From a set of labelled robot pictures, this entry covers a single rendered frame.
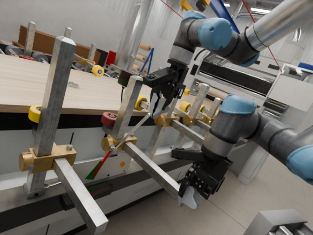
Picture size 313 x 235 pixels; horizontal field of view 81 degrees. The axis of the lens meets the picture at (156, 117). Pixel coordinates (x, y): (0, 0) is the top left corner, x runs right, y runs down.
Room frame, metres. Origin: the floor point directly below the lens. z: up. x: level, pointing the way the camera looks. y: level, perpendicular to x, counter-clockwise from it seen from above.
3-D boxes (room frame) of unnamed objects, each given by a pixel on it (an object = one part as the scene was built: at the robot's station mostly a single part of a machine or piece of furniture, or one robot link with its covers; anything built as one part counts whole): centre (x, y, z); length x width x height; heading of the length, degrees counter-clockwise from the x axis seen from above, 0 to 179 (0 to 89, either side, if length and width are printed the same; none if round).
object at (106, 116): (0.73, 0.18, 0.85); 0.08 x 0.08 x 0.11
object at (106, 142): (0.65, 0.10, 0.85); 0.14 x 0.06 x 0.05; 143
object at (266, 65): (3.28, -1.17, 0.95); 1.65 x 0.70 x 1.90; 53
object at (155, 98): (0.66, 0.01, 1.04); 0.06 x 0.03 x 0.09; 144
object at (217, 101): (1.24, -0.33, 0.87); 0.04 x 0.04 x 0.48; 53
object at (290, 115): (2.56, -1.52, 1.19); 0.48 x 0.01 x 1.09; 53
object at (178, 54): (0.65, 0.00, 1.23); 0.08 x 0.08 x 0.05
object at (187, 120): (1.05, -0.20, 0.95); 0.14 x 0.06 x 0.05; 143
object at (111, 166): (0.60, 0.11, 0.75); 0.26 x 0.01 x 0.10; 143
